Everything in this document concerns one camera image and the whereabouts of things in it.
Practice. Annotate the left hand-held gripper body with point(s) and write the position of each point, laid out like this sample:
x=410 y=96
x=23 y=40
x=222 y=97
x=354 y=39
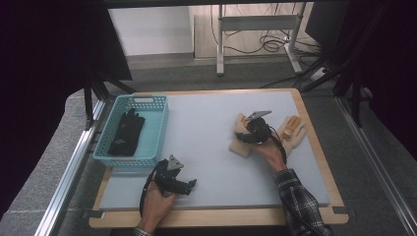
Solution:
x=168 y=178

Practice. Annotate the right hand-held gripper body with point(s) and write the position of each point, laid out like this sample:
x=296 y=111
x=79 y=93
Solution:
x=259 y=129

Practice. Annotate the teal plastic basket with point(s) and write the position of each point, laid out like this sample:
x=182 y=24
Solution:
x=154 y=137

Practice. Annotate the black glove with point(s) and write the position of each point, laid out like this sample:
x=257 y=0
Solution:
x=127 y=133

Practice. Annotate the person's right hand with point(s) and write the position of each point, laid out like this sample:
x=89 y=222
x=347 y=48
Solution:
x=270 y=154

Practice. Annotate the person's left hand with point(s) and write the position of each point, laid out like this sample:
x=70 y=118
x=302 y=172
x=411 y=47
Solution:
x=154 y=206

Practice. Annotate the light grey foam mat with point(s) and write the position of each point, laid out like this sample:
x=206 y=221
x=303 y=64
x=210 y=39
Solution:
x=203 y=147

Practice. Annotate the wooden table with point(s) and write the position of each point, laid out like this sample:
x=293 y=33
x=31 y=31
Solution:
x=209 y=218

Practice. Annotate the white power strip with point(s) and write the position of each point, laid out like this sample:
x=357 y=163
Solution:
x=317 y=74

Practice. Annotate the black tripod stand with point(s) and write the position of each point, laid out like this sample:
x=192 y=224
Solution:
x=93 y=91
x=347 y=78

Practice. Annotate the white panel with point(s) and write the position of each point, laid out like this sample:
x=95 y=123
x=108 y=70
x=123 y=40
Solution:
x=150 y=29

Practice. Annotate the black curtain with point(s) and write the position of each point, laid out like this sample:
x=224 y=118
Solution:
x=42 y=65
x=387 y=65

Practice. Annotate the aluminium rail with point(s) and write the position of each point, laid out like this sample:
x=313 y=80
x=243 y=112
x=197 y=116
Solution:
x=65 y=170
x=377 y=164

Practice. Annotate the white metal desk frame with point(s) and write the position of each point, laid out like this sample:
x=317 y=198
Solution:
x=259 y=23

